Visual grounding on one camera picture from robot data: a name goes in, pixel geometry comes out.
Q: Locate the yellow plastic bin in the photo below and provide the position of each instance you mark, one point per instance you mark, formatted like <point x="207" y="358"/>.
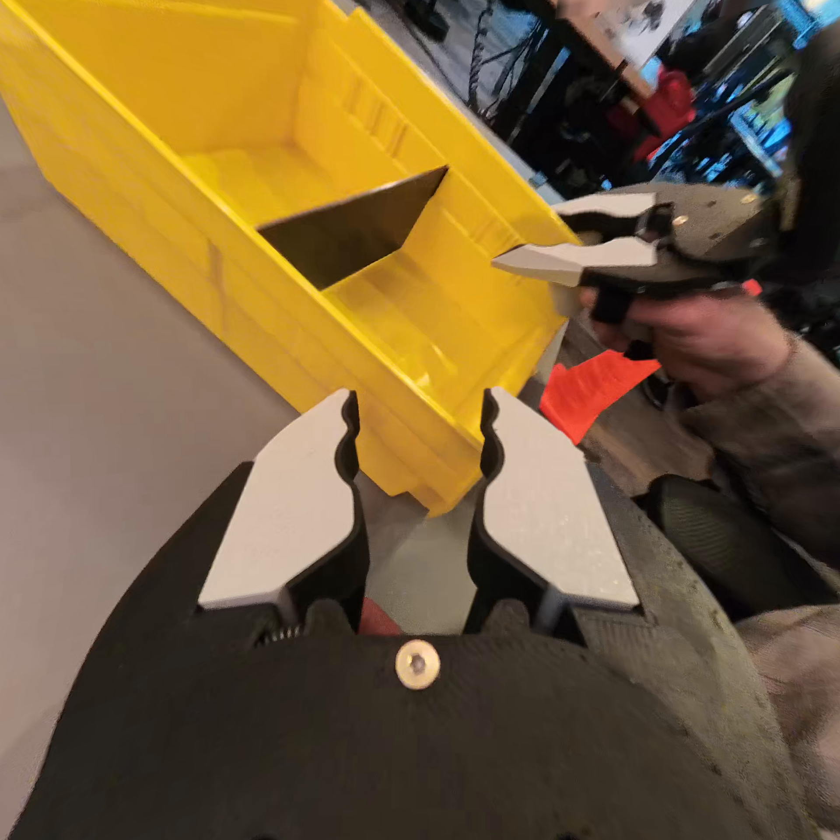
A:
<point x="164" y="79"/>

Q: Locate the red object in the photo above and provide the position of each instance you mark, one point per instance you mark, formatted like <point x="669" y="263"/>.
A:
<point x="669" y="98"/>

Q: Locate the person's right hand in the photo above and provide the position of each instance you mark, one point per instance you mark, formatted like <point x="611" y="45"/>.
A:
<point x="715" y="348"/>

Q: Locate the black mesh office chair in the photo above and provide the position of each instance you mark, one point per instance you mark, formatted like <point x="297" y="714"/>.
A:
<point x="722" y="538"/>

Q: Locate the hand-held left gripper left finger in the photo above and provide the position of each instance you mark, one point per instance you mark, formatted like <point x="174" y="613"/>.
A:
<point x="289" y="512"/>

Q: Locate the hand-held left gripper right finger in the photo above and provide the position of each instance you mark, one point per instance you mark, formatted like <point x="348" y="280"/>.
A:
<point x="551" y="518"/>

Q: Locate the black bin divider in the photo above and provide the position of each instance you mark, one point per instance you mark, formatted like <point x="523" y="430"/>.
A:
<point x="348" y="229"/>

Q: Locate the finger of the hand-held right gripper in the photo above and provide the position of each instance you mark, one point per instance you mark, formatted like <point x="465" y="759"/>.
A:
<point x="577" y="257"/>
<point x="610" y="205"/>

